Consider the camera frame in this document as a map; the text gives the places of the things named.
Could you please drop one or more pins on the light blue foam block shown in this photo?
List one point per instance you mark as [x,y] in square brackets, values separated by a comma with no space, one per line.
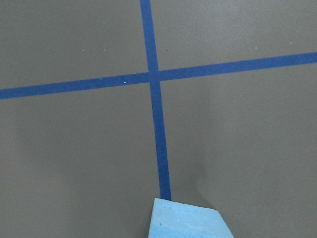
[177,220]

